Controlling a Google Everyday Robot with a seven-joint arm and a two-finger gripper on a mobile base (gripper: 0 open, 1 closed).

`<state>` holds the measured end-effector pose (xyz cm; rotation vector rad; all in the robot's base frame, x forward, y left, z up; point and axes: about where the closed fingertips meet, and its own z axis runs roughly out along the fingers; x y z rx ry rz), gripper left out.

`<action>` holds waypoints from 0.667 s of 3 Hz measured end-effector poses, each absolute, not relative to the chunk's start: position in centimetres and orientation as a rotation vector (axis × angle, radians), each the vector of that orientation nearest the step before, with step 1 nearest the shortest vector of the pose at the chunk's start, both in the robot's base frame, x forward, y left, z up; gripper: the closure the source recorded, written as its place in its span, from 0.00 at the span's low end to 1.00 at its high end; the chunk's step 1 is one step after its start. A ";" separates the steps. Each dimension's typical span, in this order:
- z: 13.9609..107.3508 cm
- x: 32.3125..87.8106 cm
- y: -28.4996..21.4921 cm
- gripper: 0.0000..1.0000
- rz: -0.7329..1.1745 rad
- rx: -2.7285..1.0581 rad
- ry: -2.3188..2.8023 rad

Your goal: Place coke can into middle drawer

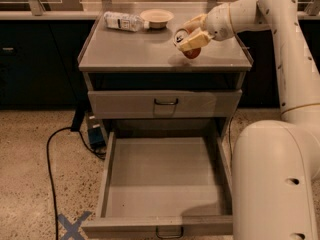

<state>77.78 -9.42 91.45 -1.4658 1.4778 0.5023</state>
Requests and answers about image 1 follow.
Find closed grey top drawer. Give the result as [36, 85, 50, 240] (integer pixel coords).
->
[88, 90, 242, 119]

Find beige paper bowl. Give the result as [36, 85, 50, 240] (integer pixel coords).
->
[140, 9, 174, 29]

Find blue power box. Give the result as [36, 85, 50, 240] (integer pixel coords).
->
[86, 112, 105, 149]

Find black cable left floor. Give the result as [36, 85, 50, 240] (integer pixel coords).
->
[46, 126, 107, 240]

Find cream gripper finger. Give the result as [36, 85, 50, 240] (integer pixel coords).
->
[182, 14, 207, 33]
[179, 28, 214, 52]

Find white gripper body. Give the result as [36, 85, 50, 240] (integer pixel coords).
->
[205, 3, 234, 41]

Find open grey middle drawer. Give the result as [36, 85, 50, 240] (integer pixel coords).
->
[82, 132, 233, 240]

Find dark counter cabinets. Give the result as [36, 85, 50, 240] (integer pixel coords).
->
[0, 10, 320, 110]

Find grey metal drawer cabinet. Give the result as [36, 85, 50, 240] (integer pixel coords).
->
[79, 2, 251, 137]

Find clear plastic water bottle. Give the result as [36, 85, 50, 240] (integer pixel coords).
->
[103, 11, 150, 32]

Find orange soda can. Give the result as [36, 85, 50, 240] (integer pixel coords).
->
[173, 29, 201, 59]

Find blue tape cross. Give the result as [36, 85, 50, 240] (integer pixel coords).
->
[58, 211, 91, 240]

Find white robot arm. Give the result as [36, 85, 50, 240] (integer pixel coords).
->
[174, 0, 320, 240]

